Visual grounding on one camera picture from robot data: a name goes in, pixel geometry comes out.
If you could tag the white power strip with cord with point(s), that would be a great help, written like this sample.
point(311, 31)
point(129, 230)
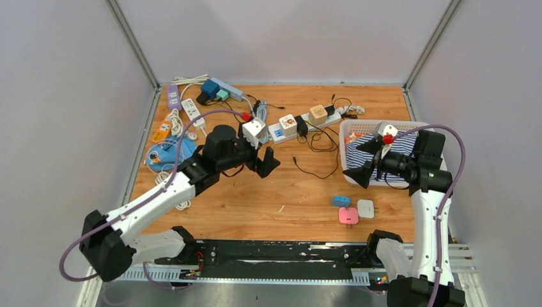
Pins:
point(193, 113)

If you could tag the white cube adapter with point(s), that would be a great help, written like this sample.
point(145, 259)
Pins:
point(288, 125)

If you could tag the striped blue white cloth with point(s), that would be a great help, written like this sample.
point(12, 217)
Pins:
point(356, 158)

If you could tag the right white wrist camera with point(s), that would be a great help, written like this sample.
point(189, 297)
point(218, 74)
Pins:
point(385, 133)

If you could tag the pink square charger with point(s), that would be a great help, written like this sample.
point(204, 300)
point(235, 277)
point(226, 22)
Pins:
point(348, 216)

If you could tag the black charger with cable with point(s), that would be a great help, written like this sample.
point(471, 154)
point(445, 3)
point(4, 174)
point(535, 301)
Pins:
point(309, 134)

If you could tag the dark blue cube adapter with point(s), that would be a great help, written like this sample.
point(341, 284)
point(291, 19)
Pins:
point(209, 90)

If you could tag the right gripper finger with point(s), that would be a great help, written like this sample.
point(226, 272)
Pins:
point(372, 146)
point(362, 175)

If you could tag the light blue power strip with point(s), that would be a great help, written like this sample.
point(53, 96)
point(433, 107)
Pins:
point(233, 92)

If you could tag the wooden cube adapter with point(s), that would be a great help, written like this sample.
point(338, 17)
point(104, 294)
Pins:
point(317, 115)

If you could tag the white power strip blue USB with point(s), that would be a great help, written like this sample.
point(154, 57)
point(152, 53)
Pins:
point(276, 134)

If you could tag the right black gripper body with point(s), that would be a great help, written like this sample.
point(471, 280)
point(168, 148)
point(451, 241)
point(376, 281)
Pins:
point(392, 163)

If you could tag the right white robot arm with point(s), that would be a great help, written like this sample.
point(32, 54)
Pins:
point(426, 278)

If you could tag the small blue charger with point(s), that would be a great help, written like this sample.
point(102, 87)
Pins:
point(341, 201)

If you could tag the white plastic basket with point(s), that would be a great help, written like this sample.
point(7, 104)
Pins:
point(363, 127)

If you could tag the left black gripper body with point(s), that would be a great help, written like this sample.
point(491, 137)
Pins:
point(243, 153)

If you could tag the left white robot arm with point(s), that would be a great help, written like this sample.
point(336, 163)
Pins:
point(113, 242)

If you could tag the black mounting rail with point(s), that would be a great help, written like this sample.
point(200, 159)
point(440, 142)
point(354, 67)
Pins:
point(275, 260)

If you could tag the purple power strip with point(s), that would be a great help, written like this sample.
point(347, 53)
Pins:
point(173, 97)

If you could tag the orange power strip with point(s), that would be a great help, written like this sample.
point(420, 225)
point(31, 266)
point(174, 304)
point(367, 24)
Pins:
point(162, 132)

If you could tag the white square charger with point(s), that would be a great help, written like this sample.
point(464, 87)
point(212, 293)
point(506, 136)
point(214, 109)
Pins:
point(366, 209)

